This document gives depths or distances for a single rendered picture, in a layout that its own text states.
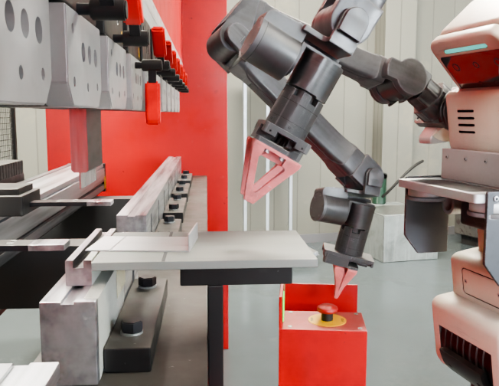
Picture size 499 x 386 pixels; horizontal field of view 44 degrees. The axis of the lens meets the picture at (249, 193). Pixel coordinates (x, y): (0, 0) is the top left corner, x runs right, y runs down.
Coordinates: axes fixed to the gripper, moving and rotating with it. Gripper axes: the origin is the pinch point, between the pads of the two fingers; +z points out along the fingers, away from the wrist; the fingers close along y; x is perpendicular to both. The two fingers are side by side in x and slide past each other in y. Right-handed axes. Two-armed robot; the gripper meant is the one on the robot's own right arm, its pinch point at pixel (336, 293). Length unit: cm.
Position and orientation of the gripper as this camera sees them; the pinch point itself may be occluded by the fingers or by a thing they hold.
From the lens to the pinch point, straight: 128.7
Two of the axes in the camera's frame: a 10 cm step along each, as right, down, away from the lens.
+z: -2.4, 9.6, 1.6
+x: -0.7, 1.5, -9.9
